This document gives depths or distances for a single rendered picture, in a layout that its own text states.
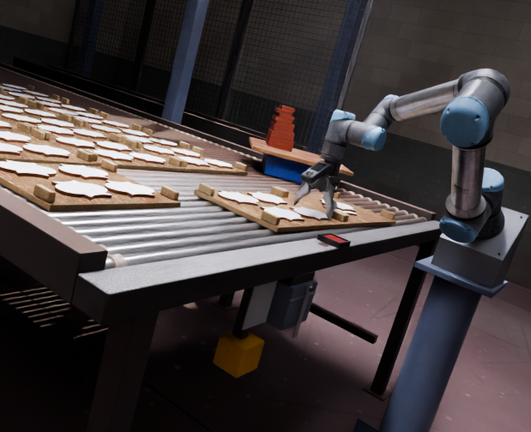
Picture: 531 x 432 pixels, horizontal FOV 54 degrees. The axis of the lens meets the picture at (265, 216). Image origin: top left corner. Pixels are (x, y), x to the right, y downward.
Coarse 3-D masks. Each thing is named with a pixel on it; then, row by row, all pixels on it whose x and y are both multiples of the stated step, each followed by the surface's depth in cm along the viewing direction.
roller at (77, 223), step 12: (384, 204) 262; (132, 216) 127; (144, 216) 129; (156, 216) 132; (168, 216) 136; (180, 216) 139; (192, 216) 143; (204, 216) 147; (216, 216) 151; (228, 216) 155; (240, 216) 160
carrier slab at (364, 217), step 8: (304, 200) 203; (312, 200) 209; (336, 200) 225; (312, 208) 191; (320, 208) 195; (360, 208) 220; (352, 216) 197; (360, 216) 202; (368, 216) 207; (376, 216) 212; (352, 224) 184; (360, 224) 189; (368, 224) 194; (376, 224) 200; (384, 224) 206; (392, 224) 212
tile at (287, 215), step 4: (260, 208) 166; (264, 208) 165; (268, 208) 165; (272, 208) 167; (276, 208) 169; (272, 212) 162; (276, 212) 164; (280, 212) 165; (284, 212) 167; (288, 212) 169; (292, 212) 170; (280, 216) 159; (284, 216) 161; (288, 216) 162; (292, 216) 164; (296, 216) 166; (288, 220) 160; (292, 220) 161; (296, 220) 163; (300, 220) 164; (304, 220) 165
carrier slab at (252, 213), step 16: (240, 192) 184; (256, 192) 192; (240, 208) 159; (256, 208) 165; (288, 208) 179; (272, 224) 151; (288, 224) 156; (304, 224) 162; (320, 224) 168; (336, 224) 175
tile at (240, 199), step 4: (220, 192) 170; (224, 192) 172; (228, 192) 174; (220, 196) 166; (224, 196) 166; (228, 196) 167; (232, 196) 169; (236, 196) 170; (240, 196) 172; (244, 196) 174; (248, 196) 176; (228, 200) 165; (232, 200) 166; (236, 200) 166; (240, 200) 167; (244, 200) 169; (248, 200) 170; (252, 200) 172; (256, 200) 174; (248, 204) 168; (252, 204) 168; (256, 204) 169
